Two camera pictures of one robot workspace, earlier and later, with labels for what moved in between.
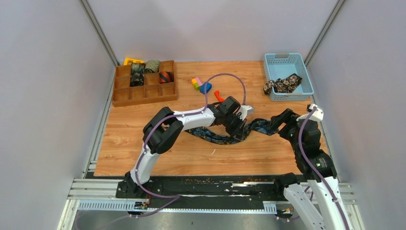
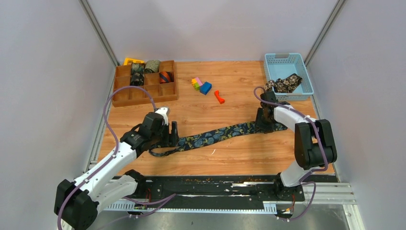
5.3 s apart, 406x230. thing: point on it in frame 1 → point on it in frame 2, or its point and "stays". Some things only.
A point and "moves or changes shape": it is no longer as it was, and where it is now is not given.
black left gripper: (241, 124) → (174, 137)
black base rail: (202, 188) stays
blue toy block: (202, 87) stays
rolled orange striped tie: (166, 76) stays
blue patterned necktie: (259, 124) moves or changes shape
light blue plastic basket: (281, 65) stays
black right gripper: (287, 116) → (259, 124)
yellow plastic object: (127, 60) stays
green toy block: (197, 86) stays
